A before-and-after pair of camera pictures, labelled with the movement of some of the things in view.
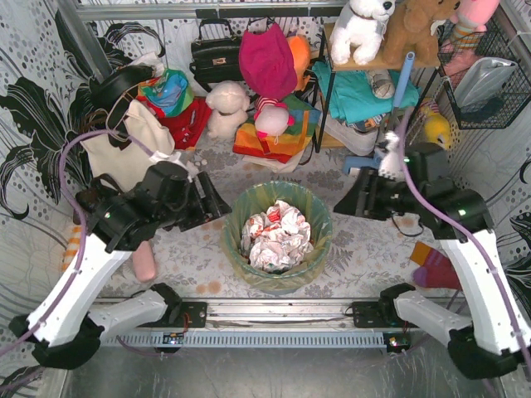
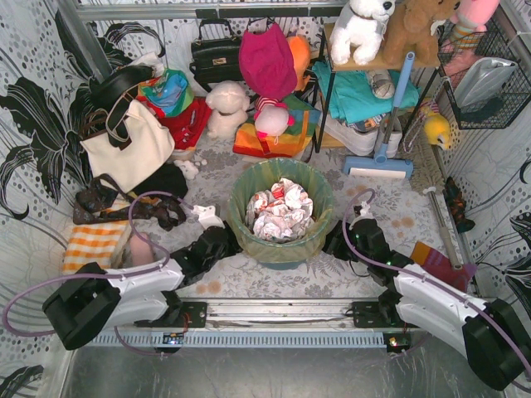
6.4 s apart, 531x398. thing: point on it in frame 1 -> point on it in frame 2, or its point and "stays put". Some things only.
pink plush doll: x=272 y=118 stays put
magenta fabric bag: x=267 y=62 stays put
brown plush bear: x=413 y=26 stays put
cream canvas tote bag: x=123 y=167 stays put
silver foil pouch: x=481 y=80 stays put
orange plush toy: x=301 y=53 stays put
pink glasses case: x=144 y=261 stays put
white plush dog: x=360 y=25 stays put
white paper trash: x=276 y=240 -> x=280 y=214
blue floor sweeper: x=375 y=162 stays put
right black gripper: x=371 y=197 -> x=337 y=243
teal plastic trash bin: x=252 y=200 -> x=257 y=177
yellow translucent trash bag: x=252 y=200 -> x=262 y=174
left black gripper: x=198 y=201 -> x=226 y=239
